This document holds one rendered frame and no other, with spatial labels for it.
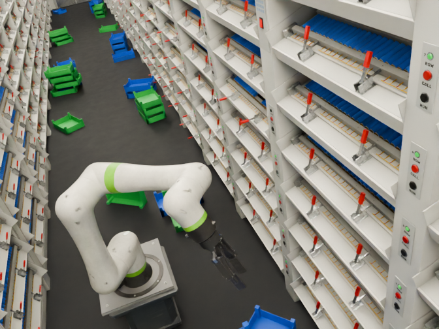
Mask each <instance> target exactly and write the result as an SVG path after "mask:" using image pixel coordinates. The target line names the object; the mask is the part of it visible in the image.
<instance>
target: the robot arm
mask: <svg viewBox="0 0 439 329"><path fill-rule="evenodd" d="M211 182H212V174H211V171H210V170H209V168H208V167H207V166H206V165H204V164H202V163H188V164H178V165H169V166H148V165H139V164H127V163H93V164H91V165H89V166H88V167H87V168H86V169H85V171H83V173H82V174H81V176H80V177H79V178H78V179H77V180H76V181H75V182H74V183H73V184H72V185H71V186H70V187H69V188H68V189H67V190H66V191H65V192H64V193H63V194H62V195H61V196H60V197H59V198H58V199H57V201H56V206H55V211H56V215H57V217H58V218H59V220H60V221H61V222H62V223H63V225H64V226H65V228H66V229H67V230H68V232H69V234H70V235H71V237H72V239H73V240H74V242H75V244H76V246H77V248H78V250H79V252H80V254H81V256H82V259H83V261H84V264H85V266H86V270H87V272H88V277H89V282H90V285H91V287H92V289H93V290H94V291H95V292H98V293H99V294H110V293H112V292H114V291H115V290H116V289H120V288H121V287H122V286H123V285H125V286H126V287H129V288H137V287H141V286H143V285H144V284H146V283H147V282H148V281H149V280H150V278H151V276H152V267H151V265H150V264H149V263H147V262H146V257H145V256H144V253H143V250H142V248H141V245H140V242H139V240H138V238H137V236H136V235H135V234H134V233H132V232H128V231H125V232H121V233H119V234H117V235H115V236H114V237H113V238H112V239H111V241H110V243H109V245H108V247H107V248H106V245H105V243H104V241H103V238H102V236H101V233H100V231H99V227H98V225H97V222H96V219H95V215H94V207H95V205H96V204H97V203H98V201H99V200H100V199H101V198H102V197H103V196H104V195H105V194H113V193H130V192H137V191H167V192H166V194H165V196H164V199H163V207H164V210H165V212H166V213H167V214H168V215H169V216H170V217H172V218H173V219H174V220H175V221H176V222H177V223H178V224H179V225H180V226H181V227H182V228H183V229H184V230H185V232H186V233H187V234H186V237H190V238H191V239H192V240H193V241H194V242H195V243H199V245H200V246H201V247H202V248H203V249H205V250H209V251H210V253H211V255H212V256H213V258H212V259H211V262H212V263H213V264H214V265H215V266H216V268H217V269H218V270H219V272H220V273H221V275H222V276H223V277H224V279H225V280H226V281H229V280H231V282H232V283H233V284H234V286H235V287H236V288H237V289H238V290H241V289H244V288H246V285H245V284H244V283H243V281H242V280H241V279H240V278H239V276H237V274H236V273H233V271H232V269H231V267H230V266H229V264H228V262H227V260H226V259H225V257H227V258H228V259H230V260H229V262H230V263H231V264H232V266H233V267H234V268H235V270H236V271H237V272H238V273H239V274H243V273H244V272H246V269H245V267H244V266H243V265H242V263H241V262H240V261H239V260H238V259H237V258H236V257H237V256H238V255H237V253H235V250H234V249H233V248H232V247H231V246H230V245H229V244H228V242H227V241H226V240H225V239H224V238H223V236H222V235H221V234H220V233H219V232H218V231H217V230H216V224H215V221H213V220H212V219H211V218H210V216H209V215H208V214H207V213H206V211H205V210H204V209H203V207H202V206H201V204H200V200H201V198H202V196H203V195H204V193H205V192H206V190H207V189H208V188H209V187H210V184H211ZM230 250H231V251H230ZM234 253H235V254H234ZM221 256H222V257H221Z"/></svg>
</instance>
